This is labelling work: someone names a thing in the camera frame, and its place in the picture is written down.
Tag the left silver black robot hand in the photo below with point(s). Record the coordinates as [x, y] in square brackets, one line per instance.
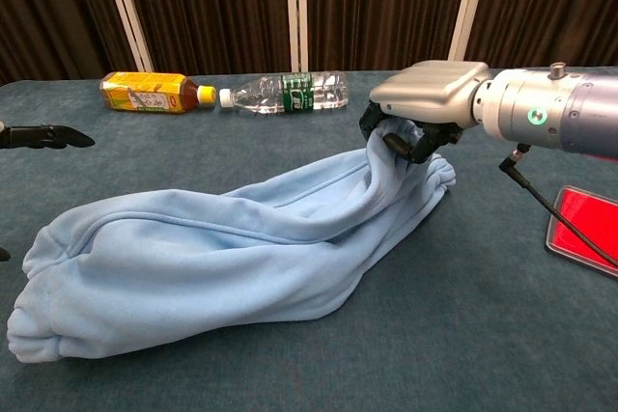
[43, 137]

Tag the clear green label water bottle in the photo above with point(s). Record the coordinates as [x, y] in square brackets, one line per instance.
[294, 93]

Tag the teal felt table cover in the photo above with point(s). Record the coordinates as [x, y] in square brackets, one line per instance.
[483, 335]

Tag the light blue pants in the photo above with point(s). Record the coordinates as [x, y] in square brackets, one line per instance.
[193, 262]

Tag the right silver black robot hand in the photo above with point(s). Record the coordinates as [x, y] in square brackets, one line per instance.
[429, 89]

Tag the red pad in clear case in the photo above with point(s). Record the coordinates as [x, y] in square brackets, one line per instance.
[584, 219]

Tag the black curtain screen panel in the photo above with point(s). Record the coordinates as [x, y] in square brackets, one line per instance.
[555, 2]
[48, 11]
[386, 7]
[217, 7]

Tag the yellow label tea bottle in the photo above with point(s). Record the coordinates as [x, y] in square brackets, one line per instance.
[145, 93]

